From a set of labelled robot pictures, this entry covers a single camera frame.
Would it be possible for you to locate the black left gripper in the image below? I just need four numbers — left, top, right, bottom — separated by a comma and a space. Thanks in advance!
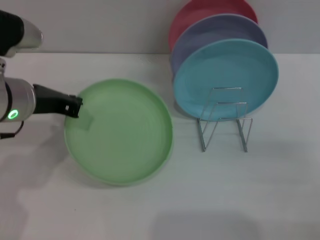
32, 83, 84, 119

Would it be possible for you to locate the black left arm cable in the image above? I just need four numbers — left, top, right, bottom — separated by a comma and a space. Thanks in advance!
0, 121, 25, 140

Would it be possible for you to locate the light blue plastic plate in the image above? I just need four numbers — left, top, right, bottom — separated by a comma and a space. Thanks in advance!
172, 38, 280, 122

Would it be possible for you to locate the green plastic plate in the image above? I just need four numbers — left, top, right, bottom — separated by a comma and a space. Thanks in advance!
64, 78, 174, 186

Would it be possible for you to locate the chrome wire plate rack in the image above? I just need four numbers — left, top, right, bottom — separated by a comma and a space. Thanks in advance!
196, 86, 253, 153

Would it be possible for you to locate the red plastic plate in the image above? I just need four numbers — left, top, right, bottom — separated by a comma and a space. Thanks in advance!
168, 0, 258, 53

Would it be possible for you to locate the purple plastic plate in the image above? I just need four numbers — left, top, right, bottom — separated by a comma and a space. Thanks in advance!
170, 13, 269, 76

